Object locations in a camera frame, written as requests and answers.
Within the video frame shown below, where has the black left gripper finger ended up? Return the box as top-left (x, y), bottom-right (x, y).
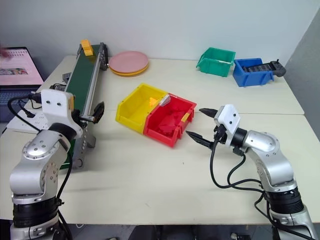
top-left (92, 101), bottom-right (105, 124)

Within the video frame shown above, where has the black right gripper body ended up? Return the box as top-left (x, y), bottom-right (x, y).
top-left (212, 109), bottom-right (228, 146)

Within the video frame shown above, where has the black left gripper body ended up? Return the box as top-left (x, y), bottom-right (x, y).
top-left (71, 108), bottom-right (85, 128)

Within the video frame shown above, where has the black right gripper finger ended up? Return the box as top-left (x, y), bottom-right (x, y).
top-left (185, 130), bottom-right (216, 150)
top-left (198, 107), bottom-right (218, 119)

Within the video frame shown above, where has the black electronic device with cable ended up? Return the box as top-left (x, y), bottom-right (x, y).
top-left (49, 83), bottom-right (67, 93)

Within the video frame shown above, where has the green conveyor belt machine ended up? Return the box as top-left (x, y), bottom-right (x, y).
top-left (59, 42), bottom-right (110, 171)

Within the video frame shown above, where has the person's hand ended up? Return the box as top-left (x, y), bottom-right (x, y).
top-left (0, 46), bottom-right (13, 60)

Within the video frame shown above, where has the red storage bin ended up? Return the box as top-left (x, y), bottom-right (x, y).
top-left (143, 93), bottom-right (197, 148)

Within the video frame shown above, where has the red toy pieces pile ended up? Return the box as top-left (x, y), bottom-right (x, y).
top-left (157, 104), bottom-right (187, 137)

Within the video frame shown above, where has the white power strip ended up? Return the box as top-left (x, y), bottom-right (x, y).
top-left (5, 111), bottom-right (51, 134)

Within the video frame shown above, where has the yellow storage bin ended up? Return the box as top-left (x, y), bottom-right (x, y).
top-left (115, 82), bottom-right (168, 135)

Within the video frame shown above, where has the silver label card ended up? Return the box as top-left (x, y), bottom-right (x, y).
top-left (159, 94), bottom-right (172, 108)

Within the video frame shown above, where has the green storage bin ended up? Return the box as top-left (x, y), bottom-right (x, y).
top-left (195, 46), bottom-right (237, 78)

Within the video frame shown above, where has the yellow plate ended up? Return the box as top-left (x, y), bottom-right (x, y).
top-left (109, 63), bottom-right (150, 77)

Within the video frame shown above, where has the blue storage bin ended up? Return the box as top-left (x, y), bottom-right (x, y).
top-left (232, 57), bottom-right (275, 88)

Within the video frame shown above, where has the pink plate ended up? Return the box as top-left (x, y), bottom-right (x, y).
top-left (108, 50), bottom-right (150, 73)

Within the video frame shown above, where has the yellow toy block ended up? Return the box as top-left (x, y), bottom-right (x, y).
top-left (80, 39), bottom-right (94, 57)

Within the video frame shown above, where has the laptop computer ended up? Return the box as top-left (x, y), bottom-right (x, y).
top-left (0, 46), bottom-right (45, 123)

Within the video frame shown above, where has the black handheld controller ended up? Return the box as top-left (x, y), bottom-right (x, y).
top-left (244, 59), bottom-right (287, 78)

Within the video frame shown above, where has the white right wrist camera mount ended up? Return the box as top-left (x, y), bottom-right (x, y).
top-left (215, 104), bottom-right (241, 147)

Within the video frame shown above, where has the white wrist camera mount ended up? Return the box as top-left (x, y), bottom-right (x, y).
top-left (215, 104), bottom-right (241, 147)
top-left (40, 88), bottom-right (84, 138)

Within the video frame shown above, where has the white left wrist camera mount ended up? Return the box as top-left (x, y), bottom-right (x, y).
top-left (40, 88), bottom-right (84, 138)

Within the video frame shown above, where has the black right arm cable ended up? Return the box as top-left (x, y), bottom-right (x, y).
top-left (209, 126), bottom-right (270, 191)

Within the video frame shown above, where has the black plug with cord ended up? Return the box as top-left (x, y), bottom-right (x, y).
top-left (19, 98), bottom-right (36, 120)

